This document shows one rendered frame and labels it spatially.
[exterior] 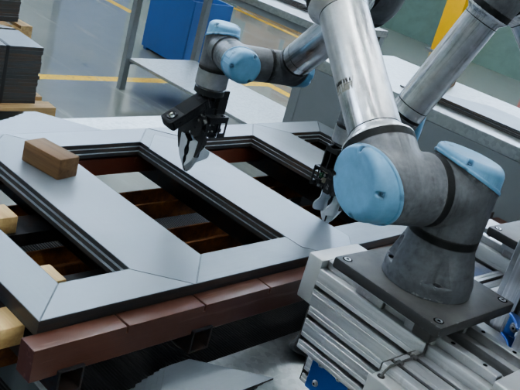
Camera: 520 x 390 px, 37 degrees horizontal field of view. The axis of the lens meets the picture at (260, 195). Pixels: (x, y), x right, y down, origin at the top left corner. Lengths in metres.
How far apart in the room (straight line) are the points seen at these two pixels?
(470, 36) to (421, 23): 10.91
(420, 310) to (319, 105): 1.72
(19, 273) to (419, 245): 0.68
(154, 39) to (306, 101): 4.10
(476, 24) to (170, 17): 5.24
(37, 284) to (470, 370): 0.73
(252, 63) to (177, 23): 4.98
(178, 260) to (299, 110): 1.45
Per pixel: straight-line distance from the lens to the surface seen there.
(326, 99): 2.83
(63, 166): 1.80
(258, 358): 1.64
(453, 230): 1.24
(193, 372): 1.47
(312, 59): 1.65
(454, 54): 1.63
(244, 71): 1.67
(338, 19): 1.30
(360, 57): 1.25
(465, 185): 1.21
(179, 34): 6.61
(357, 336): 1.35
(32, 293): 1.37
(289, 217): 1.90
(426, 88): 1.65
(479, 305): 1.32
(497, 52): 11.80
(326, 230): 1.89
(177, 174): 2.03
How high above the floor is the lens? 1.56
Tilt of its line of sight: 21 degrees down
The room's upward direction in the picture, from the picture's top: 16 degrees clockwise
